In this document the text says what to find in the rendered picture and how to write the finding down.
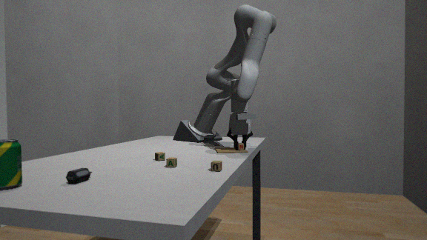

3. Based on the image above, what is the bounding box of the green and yellow striped drink can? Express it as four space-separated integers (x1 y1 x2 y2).
0 139 22 190

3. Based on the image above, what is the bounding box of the tan letter block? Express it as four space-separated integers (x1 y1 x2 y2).
211 161 222 172
155 152 165 161
166 157 177 167

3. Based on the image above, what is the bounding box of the tan square mat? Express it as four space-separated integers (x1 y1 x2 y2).
215 148 248 153

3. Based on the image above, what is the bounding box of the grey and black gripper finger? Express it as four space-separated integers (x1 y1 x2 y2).
227 129 239 150
242 132 253 150

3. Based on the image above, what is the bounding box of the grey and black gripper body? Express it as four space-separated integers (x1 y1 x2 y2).
229 113 251 135

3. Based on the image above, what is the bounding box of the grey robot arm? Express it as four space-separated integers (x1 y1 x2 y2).
188 4 277 138

